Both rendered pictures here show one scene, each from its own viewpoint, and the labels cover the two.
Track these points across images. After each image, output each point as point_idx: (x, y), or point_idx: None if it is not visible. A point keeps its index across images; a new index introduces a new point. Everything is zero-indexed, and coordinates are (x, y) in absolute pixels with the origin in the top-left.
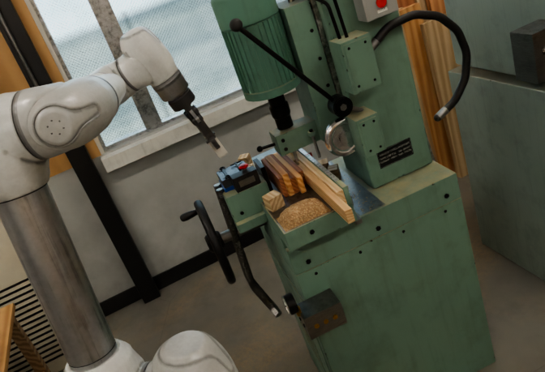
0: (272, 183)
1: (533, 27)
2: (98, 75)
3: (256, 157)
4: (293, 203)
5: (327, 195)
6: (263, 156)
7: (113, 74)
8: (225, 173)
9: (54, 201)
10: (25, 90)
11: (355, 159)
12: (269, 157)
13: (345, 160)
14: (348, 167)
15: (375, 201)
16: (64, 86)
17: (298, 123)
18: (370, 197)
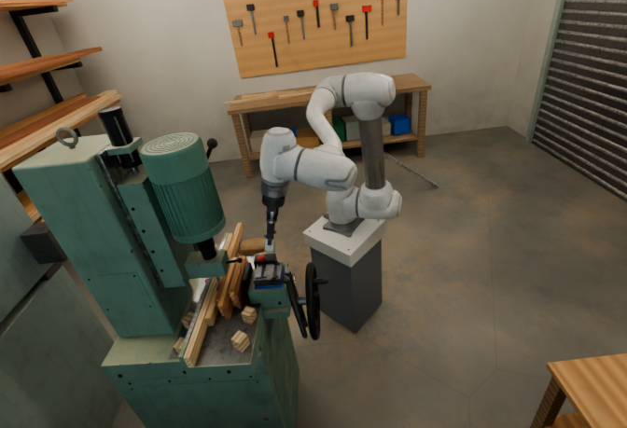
0: (245, 294)
1: (43, 227)
2: (314, 91)
3: (223, 358)
4: (251, 260)
5: (236, 239)
6: (218, 353)
7: (309, 104)
8: (275, 268)
9: (358, 125)
10: (342, 75)
11: (180, 291)
12: (231, 286)
13: (173, 322)
14: (176, 324)
15: (203, 278)
16: (327, 77)
17: (200, 255)
18: (202, 283)
